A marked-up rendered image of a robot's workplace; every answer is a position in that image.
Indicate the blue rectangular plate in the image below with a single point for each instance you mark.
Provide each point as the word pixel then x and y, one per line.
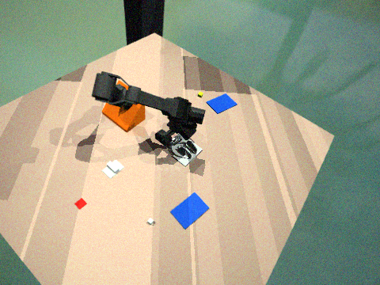
pixel 189 210

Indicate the blue flat square plate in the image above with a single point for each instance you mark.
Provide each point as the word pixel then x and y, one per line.
pixel 221 103

